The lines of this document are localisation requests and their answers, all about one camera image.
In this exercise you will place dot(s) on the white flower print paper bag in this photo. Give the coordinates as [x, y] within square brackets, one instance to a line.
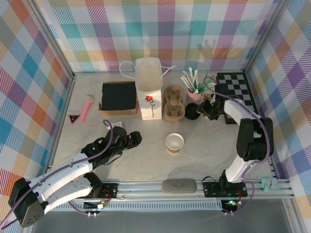
[151, 106]

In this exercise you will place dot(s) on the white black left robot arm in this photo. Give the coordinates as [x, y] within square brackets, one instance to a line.
[60, 174]

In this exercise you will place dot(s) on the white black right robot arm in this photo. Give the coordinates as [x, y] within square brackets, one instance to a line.
[255, 140]

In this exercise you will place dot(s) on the pink metal bucket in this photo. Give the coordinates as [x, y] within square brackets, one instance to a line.
[192, 98]

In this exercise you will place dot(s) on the green plastic stirrer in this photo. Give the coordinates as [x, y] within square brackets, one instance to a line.
[203, 80]
[206, 83]
[201, 90]

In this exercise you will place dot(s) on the black grey chessboard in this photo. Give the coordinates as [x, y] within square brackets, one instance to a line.
[239, 85]

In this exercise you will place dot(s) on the pink toy microphone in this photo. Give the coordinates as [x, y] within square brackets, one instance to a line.
[85, 109]

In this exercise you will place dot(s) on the red black triangle toy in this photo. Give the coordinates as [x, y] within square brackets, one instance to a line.
[74, 118]

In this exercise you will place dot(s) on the grey oval stone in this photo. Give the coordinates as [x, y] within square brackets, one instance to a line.
[179, 186]

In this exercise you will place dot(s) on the small electronics board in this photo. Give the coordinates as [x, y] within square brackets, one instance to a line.
[97, 205]
[232, 203]

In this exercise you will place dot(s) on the teal alarm clock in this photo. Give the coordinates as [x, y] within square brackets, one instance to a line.
[269, 185]

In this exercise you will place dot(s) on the wide aluminium base rail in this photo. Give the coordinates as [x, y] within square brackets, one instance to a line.
[141, 190]

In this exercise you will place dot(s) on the aluminium side rail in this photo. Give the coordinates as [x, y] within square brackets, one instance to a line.
[68, 92]

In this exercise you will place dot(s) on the aluminium frame post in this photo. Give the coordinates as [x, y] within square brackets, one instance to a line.
[264, 36]
[53, 40]

